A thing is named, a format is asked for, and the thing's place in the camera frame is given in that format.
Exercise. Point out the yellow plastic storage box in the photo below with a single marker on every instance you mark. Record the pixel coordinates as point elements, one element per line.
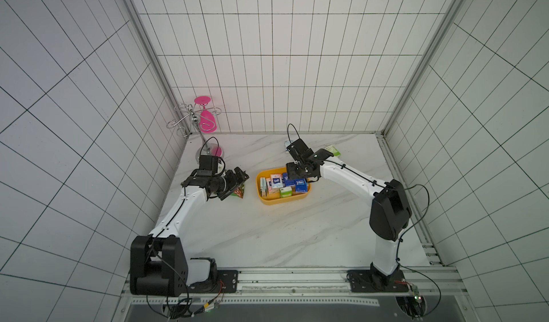
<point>272,199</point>

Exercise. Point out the pink wine glass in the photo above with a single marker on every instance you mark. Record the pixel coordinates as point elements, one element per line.
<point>207,122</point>

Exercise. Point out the dark blue tissue pack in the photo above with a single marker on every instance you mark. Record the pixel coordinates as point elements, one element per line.
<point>301,186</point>
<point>288,182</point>

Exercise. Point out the dark blue tissue pack front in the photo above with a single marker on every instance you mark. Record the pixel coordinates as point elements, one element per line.
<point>288,182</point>

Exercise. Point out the chrome glass rack stand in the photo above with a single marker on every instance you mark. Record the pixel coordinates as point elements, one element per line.
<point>187,124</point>

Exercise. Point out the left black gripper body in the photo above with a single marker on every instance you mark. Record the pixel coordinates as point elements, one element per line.
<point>228,183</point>

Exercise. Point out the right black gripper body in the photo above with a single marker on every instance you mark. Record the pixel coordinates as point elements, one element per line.
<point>298,168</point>

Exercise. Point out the green tissue pack front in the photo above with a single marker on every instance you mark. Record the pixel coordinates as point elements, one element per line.
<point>286,192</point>

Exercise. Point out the teal tissue pack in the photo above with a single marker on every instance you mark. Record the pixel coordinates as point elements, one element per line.
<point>263,187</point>

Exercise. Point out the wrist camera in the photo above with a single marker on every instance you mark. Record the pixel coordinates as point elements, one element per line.
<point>298,148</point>
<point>208,165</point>

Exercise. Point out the green red chips bag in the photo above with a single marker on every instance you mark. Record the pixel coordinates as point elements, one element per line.
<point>239,191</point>

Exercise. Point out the pink white tissue pack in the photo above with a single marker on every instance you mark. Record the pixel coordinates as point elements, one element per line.
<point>270,188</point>

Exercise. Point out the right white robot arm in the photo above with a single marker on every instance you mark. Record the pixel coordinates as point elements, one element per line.
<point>390,211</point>

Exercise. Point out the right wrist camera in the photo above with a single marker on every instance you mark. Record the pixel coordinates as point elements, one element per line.
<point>298,148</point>

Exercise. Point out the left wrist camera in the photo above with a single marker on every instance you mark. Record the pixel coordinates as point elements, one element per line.
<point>208,165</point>

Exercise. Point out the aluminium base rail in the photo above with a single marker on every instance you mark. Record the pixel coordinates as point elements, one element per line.
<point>309,285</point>

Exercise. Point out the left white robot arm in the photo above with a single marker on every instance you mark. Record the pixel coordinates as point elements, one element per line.
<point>159,265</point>

